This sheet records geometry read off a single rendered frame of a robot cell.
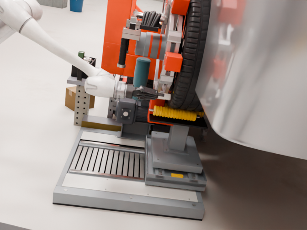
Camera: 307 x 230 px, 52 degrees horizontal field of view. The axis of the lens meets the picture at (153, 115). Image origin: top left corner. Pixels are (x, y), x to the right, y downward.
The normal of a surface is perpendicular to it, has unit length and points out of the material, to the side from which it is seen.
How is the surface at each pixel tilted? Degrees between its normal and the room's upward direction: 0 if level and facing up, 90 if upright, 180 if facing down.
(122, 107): 90
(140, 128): 90
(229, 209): 0
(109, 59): 90
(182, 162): 0
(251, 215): 0
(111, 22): 90
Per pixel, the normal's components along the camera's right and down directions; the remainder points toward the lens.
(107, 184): 0.16, -0.91
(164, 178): 0.03, 0.40
